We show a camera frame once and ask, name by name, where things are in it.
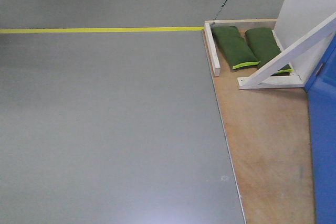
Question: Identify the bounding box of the green sandbag right one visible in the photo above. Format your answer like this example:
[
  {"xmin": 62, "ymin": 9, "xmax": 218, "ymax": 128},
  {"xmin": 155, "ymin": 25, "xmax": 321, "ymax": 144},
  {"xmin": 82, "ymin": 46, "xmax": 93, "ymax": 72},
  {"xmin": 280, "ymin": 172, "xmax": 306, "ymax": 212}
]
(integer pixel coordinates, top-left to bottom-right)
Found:
[{"xmin": 245, "ymin": 27, "xmax": 281, "ymax": 69}]

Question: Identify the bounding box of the white diagonal brace beam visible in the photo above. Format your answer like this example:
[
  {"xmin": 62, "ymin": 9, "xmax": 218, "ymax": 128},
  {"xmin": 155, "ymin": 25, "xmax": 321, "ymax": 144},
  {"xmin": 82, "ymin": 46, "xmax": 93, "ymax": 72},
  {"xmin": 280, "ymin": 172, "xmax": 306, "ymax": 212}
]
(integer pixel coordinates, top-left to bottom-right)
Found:
[{"xmin": 237, "ymin": 13, "xmax": 335, "ymax": 89}]

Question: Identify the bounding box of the white wooden edge beam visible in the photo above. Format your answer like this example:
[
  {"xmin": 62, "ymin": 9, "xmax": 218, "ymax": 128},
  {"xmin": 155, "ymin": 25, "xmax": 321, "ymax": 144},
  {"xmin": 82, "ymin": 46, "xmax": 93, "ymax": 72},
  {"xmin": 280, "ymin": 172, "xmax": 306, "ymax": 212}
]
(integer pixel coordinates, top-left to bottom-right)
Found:
[{"xmin": 204, "ymin": 22, "xmax": 221, "ymax": 77}]

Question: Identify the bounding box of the blue door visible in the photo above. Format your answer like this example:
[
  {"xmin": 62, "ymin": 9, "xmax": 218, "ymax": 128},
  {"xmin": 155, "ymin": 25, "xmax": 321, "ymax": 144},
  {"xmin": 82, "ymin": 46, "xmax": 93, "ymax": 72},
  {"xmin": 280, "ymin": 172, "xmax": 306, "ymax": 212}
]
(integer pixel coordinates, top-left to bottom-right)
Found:
[{"xmin": 307, "ymin": 49, "xmax": 335, "ymax": 223}]

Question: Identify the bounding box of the green sandbag one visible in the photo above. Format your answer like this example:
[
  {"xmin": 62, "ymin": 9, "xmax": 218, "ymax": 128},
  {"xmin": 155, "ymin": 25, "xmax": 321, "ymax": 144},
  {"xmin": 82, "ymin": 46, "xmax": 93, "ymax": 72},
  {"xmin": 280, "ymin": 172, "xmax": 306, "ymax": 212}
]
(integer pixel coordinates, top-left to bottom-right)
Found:
[
  {"xmin": 245, "ymin": 27, "xmax": 281, "ymax": 69},
  {"xmin": 212, "ymin": 26, "xmax": 260, "ymax": 69}
]

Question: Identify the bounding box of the green sandbag left one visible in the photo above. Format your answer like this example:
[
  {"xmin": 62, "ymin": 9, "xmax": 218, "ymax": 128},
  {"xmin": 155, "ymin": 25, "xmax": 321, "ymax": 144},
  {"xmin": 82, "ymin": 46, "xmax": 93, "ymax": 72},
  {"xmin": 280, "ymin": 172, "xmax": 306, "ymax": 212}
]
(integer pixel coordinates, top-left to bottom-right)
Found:
[{"xmin": 212, "ymin": 26, "xmax": 260, "ymax": 69}]

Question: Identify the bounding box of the yellow floor tape line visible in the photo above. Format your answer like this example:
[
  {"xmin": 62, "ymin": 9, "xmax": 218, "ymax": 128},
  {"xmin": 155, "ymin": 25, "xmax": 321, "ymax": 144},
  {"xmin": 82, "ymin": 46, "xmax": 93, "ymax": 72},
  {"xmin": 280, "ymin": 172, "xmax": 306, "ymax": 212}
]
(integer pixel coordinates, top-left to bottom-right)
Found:
[{"xmin": 1, "ymin": 26, "xmax": 203, "ymax": 34}]

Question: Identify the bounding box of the white wall panel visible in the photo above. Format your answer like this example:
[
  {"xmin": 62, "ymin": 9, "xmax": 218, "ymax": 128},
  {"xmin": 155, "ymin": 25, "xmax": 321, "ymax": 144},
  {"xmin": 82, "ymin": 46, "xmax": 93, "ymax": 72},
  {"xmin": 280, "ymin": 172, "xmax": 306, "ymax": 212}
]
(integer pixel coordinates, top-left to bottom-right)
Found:
[{"xmin": 272, "ymin": 0, "xmax": 336, "ymax": 82}]

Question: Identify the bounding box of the plywood platform base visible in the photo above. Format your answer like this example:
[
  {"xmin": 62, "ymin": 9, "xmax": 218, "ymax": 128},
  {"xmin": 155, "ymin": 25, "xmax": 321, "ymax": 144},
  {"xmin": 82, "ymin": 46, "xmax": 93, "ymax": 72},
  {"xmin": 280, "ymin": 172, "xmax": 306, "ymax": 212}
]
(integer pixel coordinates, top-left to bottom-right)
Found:
[{"xmin": 213, "ymin": 45, "xmax": 315, "ymax": 223}]

